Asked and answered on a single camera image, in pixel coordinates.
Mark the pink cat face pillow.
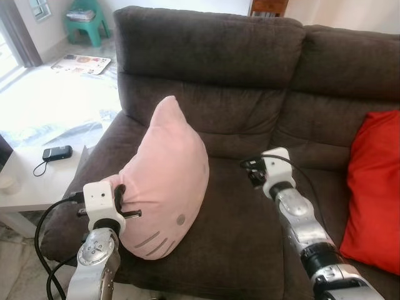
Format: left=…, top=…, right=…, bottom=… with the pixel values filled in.
left=103, top=96, right=210, bottom=260

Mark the dark grey fabric sofa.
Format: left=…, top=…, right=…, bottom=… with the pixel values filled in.
left=41, top=6, right=400, bottom=300

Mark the red rectangular pillow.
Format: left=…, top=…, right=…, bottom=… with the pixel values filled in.
left=339, top=111, right=400, bottom=276

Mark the white side table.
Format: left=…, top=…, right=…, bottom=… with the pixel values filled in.
left=0, top=146, right=91, bottom=238

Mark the printed magazine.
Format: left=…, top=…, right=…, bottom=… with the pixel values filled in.
left=51, top=54, right=112, bottom=76

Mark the teal plastic stool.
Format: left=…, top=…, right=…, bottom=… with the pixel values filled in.
left=64, top=0, right=110, bottom=48

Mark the brown wooden side table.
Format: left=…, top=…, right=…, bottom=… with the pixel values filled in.
left=250, top=0, right=289, bottom=18

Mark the stack of books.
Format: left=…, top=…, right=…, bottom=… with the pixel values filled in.
left=66, top=9, right=96, bottom=23

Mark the grey brown curtain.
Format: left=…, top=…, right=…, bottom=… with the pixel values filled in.
left=0, top=0, right=43, bottom=68

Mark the white framed window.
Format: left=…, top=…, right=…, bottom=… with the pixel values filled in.
left=29, top=0, right=51, bottom=19

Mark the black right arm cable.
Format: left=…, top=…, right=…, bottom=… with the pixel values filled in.
left=239, top=154, right=326, bottom=232

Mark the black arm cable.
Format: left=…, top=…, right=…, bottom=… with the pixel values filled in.
left=34, top=192, right=85, bottom=300
left=239, top=154, right=326, bottom=232

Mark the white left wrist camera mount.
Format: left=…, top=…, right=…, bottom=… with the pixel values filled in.
left=83, top=181, right=126, bottom=229

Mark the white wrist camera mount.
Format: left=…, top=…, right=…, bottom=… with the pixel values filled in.
left=262, top=148, right=294, bottom=198
left=83, top=181, right=126, bottom=229

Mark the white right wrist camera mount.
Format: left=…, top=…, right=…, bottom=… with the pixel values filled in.
left=262, top=148, right=294, bottom=198

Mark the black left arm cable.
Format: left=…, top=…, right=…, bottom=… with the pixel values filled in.
left=34, top=192, right=85, bottom=300

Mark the black pouch with strap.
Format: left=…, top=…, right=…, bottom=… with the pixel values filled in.
left=33, top=146, right=73, bottom=177

